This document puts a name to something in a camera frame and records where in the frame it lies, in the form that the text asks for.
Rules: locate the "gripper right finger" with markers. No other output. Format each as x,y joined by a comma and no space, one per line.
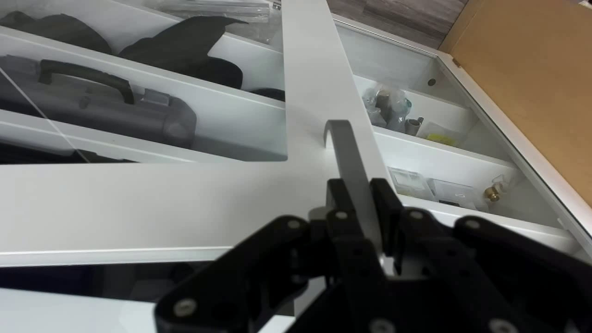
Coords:
508,268

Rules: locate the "white glass cabinet door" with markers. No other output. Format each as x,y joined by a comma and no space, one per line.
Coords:
185,208

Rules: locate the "yellow packet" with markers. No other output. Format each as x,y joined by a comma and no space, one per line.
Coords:
441,138

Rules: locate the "white glass-door cabinet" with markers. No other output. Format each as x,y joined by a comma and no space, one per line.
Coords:
430,157

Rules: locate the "clear bag of parts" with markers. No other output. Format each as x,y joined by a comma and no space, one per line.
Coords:
388,106

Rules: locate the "clear plastic box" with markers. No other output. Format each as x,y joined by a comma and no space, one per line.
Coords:
409,182
455,192

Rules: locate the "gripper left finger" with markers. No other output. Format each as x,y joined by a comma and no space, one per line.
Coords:
240,277

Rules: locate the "grey plastic carry case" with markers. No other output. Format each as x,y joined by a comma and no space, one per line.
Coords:
152,120

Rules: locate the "brass knob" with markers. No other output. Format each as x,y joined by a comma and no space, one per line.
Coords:
492,194

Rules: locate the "black fabric bag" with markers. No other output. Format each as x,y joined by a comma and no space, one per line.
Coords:
185,46
60,32

